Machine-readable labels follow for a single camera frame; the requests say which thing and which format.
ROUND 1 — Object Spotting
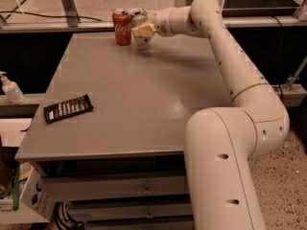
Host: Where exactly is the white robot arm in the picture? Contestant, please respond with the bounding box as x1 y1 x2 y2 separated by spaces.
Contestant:
131 0 290 230

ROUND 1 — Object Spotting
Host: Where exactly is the white pump sanitizer bottle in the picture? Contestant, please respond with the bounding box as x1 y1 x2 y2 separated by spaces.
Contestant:
0 71 25 104

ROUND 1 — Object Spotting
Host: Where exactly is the black cable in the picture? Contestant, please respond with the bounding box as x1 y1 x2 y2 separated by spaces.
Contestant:
0 11 104 23

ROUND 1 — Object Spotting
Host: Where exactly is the metal frame rail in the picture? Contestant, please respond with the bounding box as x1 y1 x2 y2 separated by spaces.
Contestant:
0 16 307 34

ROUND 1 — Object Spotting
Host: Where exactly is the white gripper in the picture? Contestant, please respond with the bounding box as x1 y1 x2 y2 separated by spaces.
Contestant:
131 9 174 37

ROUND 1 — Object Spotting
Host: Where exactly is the grey drawer cabinet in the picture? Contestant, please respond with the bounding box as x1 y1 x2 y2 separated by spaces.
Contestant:
17 33 231 230

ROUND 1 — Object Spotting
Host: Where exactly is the red coke can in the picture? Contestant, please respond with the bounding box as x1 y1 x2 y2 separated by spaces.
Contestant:
112 9 131 45

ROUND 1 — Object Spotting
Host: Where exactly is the white cardboard box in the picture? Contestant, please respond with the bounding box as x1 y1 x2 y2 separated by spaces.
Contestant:
0 163 55 224

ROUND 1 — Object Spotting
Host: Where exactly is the green white 7up can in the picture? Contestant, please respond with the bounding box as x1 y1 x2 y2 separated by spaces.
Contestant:
130 8 152 44

